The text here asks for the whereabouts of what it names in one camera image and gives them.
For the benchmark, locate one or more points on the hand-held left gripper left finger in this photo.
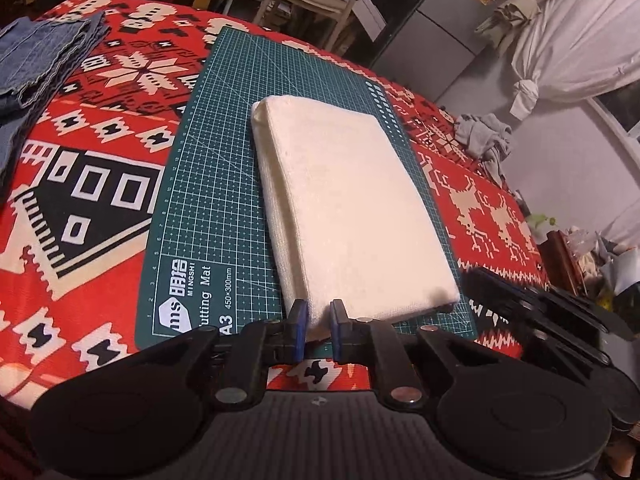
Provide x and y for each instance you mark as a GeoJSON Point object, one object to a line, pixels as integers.
{"type": "Point", "coordinates": [300, 332]}

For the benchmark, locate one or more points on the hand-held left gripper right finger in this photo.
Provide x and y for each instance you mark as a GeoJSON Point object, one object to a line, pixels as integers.
{"type": "Point", "coordinates": [336, 332]}

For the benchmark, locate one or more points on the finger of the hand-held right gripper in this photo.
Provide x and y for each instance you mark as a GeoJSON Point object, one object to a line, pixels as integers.
{"type": "Point", "coordinates": [550, 296]}
{"type": "Point", "coordinates": [525, 312]}

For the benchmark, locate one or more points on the white knit v-neck sweater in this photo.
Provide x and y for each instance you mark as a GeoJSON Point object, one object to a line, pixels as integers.
{"type": "Point", "coordinates": [345, 200]}

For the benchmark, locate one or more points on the wooden side table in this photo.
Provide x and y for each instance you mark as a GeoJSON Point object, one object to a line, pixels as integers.
{"type": "Point", "coordinates": [560, 260]}

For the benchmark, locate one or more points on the small green plant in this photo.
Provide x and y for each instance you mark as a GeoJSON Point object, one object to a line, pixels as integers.
{"type": "Point", "coordinates": [537, 220]}

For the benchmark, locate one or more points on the green cutting mat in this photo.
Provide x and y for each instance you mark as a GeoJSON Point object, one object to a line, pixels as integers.
{"type": "Point", "coordinates": [200, 210]}

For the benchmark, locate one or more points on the crumpled grey garment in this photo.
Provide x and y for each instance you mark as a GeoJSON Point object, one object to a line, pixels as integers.
{"type": "Point", "coordinates": [480, 135]}

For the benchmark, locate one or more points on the tied white curtain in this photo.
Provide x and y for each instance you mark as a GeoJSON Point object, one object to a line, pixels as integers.
{"type": "Point", "coordinates": [575, 25]}

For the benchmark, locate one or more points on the grey refrigerator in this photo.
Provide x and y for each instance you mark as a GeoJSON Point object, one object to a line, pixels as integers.
{"type": "Point", "coordinates": [435, 45]}

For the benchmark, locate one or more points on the beige hanging cloth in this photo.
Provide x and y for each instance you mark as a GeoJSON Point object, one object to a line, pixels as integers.
{"type": "Point", "coordinates": [512, 17]}

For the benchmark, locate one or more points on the red patterned blanket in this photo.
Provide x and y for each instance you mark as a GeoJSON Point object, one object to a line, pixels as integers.
{"type": "Point", "coordinates": [100, 125]}

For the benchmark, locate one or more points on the white cardboard box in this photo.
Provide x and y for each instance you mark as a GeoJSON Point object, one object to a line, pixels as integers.
{"type": "Point", "coordinates": [370, 17]}

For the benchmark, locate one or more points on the folded blue jeans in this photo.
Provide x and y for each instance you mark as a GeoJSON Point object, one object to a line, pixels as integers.
{"type": "Point", "coordinates": [35, 55]}

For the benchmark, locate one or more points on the white window frame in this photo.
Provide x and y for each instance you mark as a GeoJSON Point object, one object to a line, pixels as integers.
{"type": "Point", "coordinates": [615, 119]}

